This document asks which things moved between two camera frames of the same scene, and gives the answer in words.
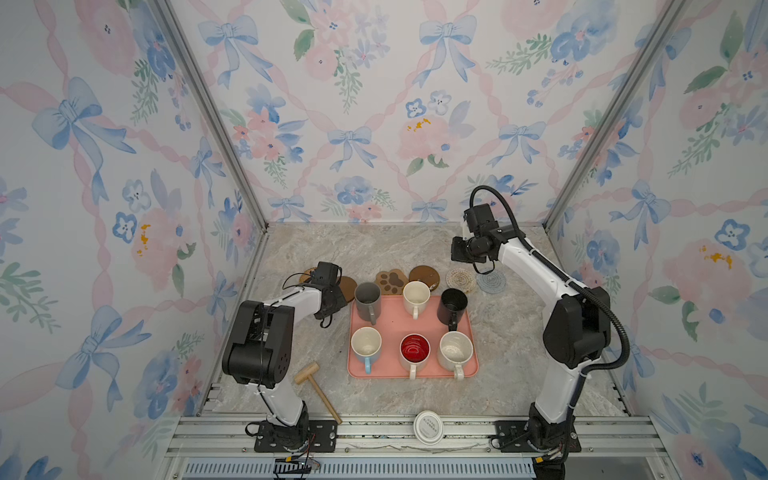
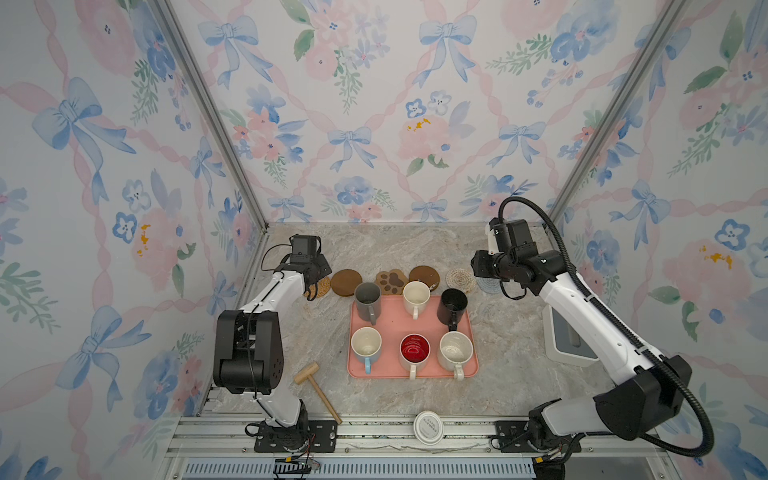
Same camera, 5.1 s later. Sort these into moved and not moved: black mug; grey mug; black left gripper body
Moved: black left gripper body
Not moved: grey mug; black mug
